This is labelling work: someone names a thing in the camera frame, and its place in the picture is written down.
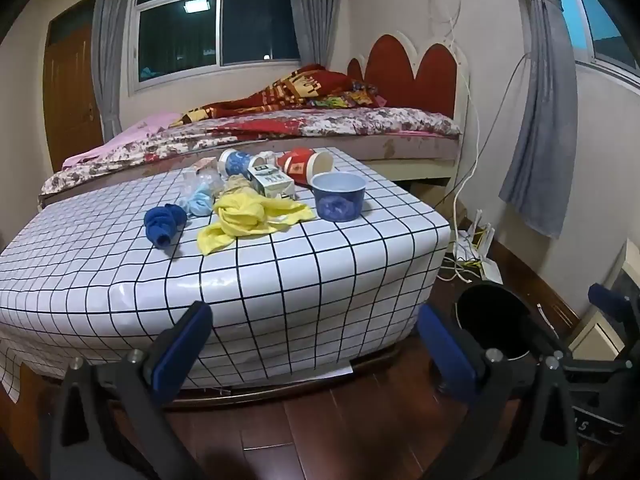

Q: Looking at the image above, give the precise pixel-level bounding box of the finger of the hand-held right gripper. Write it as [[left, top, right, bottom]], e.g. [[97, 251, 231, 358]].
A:
[[589, 283, 640, 358], [525, 307, 566, 358]]

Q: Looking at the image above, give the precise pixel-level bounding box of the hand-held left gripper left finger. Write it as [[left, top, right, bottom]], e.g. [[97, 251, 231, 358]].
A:
[[50, 300, 216, 480]]

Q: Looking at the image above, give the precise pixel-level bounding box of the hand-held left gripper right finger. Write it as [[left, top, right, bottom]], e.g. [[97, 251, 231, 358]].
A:
[[417, 304, 581, 480]]

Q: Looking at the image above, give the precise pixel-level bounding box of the black trash bin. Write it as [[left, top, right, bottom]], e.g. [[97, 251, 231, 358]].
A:
[[452, 282, 543, 366]]

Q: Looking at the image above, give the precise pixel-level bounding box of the dark blue cloth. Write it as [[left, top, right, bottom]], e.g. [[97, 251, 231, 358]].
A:
[[144, 203, 188, 249]]

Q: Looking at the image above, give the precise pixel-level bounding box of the yellow cloth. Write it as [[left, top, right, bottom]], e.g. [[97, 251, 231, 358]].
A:
[[197, 192, 317, 256]]

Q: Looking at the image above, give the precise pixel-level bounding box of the light blue cloth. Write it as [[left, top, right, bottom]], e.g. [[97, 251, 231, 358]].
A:
[[180, 182, 216, 218]]

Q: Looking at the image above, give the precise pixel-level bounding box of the beige paper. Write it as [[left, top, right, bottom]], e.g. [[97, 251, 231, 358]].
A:
[[220, 176, 253, 198]]

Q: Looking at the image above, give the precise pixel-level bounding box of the clear plastic wrapper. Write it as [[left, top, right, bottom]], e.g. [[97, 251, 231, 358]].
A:
[[181, 167, 223, 196]]

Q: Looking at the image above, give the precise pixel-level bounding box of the blue paper bowl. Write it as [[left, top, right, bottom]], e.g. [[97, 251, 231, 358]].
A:
[[311, 171, 367, 222]]

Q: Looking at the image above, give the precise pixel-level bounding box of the green and white carton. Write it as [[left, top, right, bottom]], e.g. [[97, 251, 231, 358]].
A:
[[247, 156, 297, 201]]

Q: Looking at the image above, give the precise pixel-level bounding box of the blue paper cup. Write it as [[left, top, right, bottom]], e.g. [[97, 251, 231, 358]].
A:
[[218, 149, 266, 178]]

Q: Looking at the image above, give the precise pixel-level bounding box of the red paper cup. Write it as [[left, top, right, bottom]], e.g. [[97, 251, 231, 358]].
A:
[[276, 148, 335, 186]]

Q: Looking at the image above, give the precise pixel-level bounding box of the white cabinet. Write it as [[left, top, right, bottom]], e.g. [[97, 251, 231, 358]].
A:
[[570, 237, 640, 361]]

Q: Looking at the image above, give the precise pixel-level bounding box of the white router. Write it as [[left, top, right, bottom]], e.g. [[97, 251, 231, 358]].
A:
[[452, 210, 496, 261]]

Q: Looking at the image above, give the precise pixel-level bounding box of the white checked tablecloth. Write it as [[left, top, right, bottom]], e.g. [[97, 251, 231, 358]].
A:
[[0, 147, 453, 403]]

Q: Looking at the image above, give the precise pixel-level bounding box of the tied grey curtain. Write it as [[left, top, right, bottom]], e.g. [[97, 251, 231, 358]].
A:
[[500, 0, 586, 238]]

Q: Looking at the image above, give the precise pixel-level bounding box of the pink cloth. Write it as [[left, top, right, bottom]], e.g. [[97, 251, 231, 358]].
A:
[[62, 112, 181, 168]]

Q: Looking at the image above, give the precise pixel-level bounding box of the bed with floral sheet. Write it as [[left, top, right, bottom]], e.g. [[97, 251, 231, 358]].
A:
[[39, 105, 463, 211]]

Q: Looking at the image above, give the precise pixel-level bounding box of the curved white-framed window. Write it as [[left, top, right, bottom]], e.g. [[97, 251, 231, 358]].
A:
[[557, 0, 640, 81]]

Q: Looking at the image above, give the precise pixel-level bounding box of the colourful printed cloth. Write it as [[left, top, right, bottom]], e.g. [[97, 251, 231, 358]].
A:
[[350, 81, 388, 107]]

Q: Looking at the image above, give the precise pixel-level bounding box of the brown wooden door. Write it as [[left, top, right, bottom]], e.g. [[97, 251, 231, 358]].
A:
[[42, 0, 106, 173]]

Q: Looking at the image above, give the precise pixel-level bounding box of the red patterned blanket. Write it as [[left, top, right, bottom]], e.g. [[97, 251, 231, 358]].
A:
[[170, 64, 381, 128]]

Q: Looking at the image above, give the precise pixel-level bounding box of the red scalloped headboard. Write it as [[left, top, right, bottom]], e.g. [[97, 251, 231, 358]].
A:
[[346, 30, 471, 121]]

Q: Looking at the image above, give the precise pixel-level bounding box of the large white-framed window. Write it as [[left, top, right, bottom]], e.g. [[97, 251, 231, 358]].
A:
[[129, 0, 301, 93]]

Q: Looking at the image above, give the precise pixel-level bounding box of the short white flat cable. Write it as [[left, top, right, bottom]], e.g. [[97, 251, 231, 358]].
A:
[[536, 303, 557, 335]]

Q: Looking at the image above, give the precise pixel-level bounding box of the thin grey cable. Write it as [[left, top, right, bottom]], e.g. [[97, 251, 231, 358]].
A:
[[434, 51, 532, 208]]

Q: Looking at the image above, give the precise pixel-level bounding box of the thick white cable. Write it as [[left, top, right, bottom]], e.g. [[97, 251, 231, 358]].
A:
[[425, 0, 482, 281]]

